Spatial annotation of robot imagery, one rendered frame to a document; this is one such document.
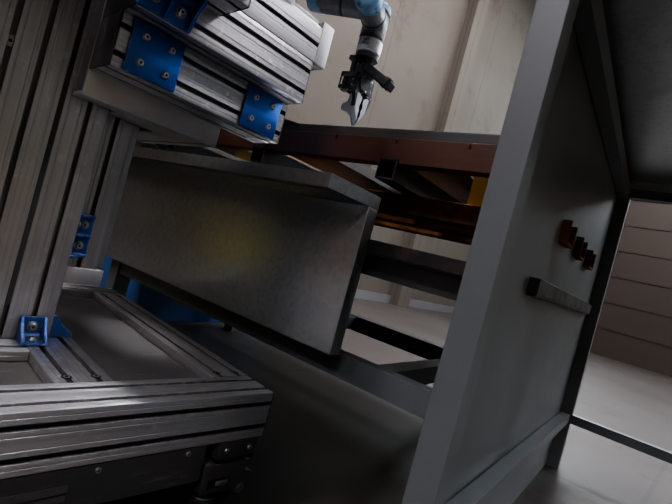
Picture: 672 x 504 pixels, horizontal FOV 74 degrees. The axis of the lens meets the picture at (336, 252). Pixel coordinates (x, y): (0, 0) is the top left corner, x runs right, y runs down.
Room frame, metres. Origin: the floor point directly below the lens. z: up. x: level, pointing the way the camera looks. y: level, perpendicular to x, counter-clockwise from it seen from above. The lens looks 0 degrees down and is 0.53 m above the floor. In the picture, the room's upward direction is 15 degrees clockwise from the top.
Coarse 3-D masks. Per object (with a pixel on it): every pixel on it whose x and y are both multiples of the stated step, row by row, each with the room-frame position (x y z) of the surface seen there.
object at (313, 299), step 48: (144, 192) 1.56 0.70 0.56; (192, 192) 1.41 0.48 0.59; (240, 192) 1.28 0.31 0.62; (288, 192) 1.17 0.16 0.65; (144, 240) 1.52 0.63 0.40; (192, 240) 1.37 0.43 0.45; (240, 240) 1.25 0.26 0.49; (288, 240) 1.14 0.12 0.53; (336, 240) 1.06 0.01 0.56; (192, 288) 1.33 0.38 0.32; (240, 288) 1.22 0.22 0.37; (288, 288) 1.12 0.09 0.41; (336, 288) 1.04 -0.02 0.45; (288, 336) 1.10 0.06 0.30; (336, 336) 1.03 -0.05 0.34
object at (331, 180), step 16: (144, 160) 1.67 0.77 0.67; (160, 160) 1.25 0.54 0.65; (176, 160) 1.20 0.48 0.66; (192, 160) 1.16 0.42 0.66; (208, 160) 1.12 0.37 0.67; (224, 160) 1.09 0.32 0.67; (208, 176) 1.43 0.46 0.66; (224, 176) 1.39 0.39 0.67; (240, 176) 1.34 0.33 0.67; (256, 176) 1.26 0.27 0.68; (272, 176) 0.99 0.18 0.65; (288, 176) 0.96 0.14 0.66; (304, 176) 0.93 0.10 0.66; (320, 176) 0.91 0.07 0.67; (336, 176) 0.90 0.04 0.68; (304, 192) 1.19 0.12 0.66; (320, 192) 1.16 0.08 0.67; (336, 192) 1.13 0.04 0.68; (352, 192) 0.96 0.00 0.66; (368, 192) 1.00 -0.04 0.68
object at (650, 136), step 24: (624, 0) 0.73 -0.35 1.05; (648, 0) 0.72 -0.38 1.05; (624, 24) 0.79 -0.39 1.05; (648, 24) 0.77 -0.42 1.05; (624, 48) 0.86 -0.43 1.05; (648, 48) 0.84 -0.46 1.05; (624, 72) 0.94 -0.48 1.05; (648, 72) 0.91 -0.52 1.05; (624, 96) 1.03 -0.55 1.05; (648, 96) 1.00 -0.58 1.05; (624, 120) 1.15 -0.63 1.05; (648, 120) 1.12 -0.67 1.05; (624, 144) 1.30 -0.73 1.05; (648, 144) 1.26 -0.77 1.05; (648, 168) 1.44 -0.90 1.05
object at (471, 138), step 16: (288, 128) 1.33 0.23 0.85; (304, 128) 1.29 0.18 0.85; (320, 128) 1.25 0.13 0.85; (336, 128) 1.22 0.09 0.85; (352, 128) 1.19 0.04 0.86; (368, 128) 1.16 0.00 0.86; (496, 144) 0.96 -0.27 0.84; (240, 160) 2.12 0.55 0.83; (304, 160) 1.59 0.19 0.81; (320, 160) 1.51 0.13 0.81; (352, 176) 1.66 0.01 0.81; (368, 176) 1.60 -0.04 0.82; (432, 176) 1.30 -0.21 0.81; (448, 176) 1.25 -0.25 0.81; (464, 176) 1.20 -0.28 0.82; (400, 192) 1.80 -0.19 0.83; (448, 192) 1.48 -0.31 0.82; (464, 192) 1.41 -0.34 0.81
